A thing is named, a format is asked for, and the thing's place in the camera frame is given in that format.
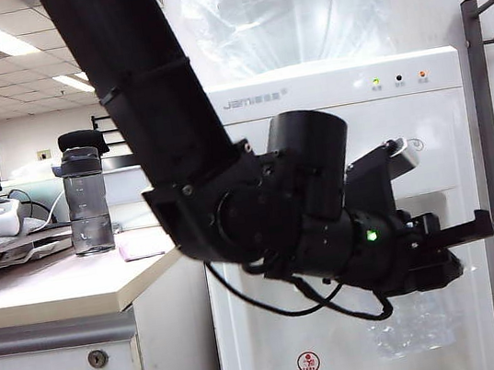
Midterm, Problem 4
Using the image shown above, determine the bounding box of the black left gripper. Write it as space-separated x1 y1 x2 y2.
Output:
372 197 494 299

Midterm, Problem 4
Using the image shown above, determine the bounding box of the clear plastic mug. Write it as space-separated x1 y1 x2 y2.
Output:
364 287 459 361

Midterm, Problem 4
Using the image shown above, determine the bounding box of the white water dispenser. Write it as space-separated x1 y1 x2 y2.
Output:
177 42 494 370

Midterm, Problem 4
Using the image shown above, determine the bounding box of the clear plastic-wrapped water jug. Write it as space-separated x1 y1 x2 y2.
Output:
167 0 400 88

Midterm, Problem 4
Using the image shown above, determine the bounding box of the pink booklet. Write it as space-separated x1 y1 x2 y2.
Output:
116 237 167 263

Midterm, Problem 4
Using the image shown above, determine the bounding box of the white background box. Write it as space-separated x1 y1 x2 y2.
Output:
99 161 159 222

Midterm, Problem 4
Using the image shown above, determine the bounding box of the black background shelf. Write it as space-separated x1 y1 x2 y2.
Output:
88 110 123 148

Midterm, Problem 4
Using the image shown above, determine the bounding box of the round cabinet lock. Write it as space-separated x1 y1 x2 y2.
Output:
85 347 110 370

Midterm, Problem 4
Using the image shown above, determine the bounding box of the grey transparent drink bottle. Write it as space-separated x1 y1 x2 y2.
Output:
57 144 118 260

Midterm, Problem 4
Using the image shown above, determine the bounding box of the black chair headrest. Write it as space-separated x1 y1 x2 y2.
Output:
55 126 111 162

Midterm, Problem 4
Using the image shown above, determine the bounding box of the twin-tube ceiling light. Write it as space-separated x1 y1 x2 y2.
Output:
51 69 95 98

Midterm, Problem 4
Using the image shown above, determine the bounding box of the grey paper tray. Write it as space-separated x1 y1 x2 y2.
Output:
0 224 79 284

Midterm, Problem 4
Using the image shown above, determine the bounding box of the white desk cable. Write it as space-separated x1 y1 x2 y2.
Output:
36 188 72 225

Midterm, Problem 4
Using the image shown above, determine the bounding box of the thin black desk cable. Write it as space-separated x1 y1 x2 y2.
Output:
6 183 56 225

